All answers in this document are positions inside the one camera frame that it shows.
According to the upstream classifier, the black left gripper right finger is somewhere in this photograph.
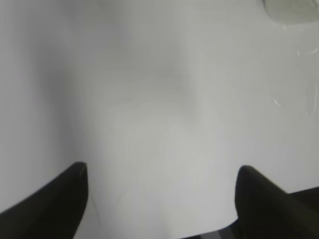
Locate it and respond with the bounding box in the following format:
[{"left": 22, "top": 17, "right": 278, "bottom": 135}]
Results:
[{"left": 235, "top": 166, "right": 319, "bottom": 239}]

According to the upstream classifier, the white paper cup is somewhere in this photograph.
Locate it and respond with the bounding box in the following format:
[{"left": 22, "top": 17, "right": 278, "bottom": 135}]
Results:
[{"left": 264, "top": 0, "right": 319, "bottom": 25}]

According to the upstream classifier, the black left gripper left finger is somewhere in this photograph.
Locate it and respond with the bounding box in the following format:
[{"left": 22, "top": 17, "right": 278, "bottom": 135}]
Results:
[{"left": 0, "top": 162, "right": 88, "bottom": 239}]

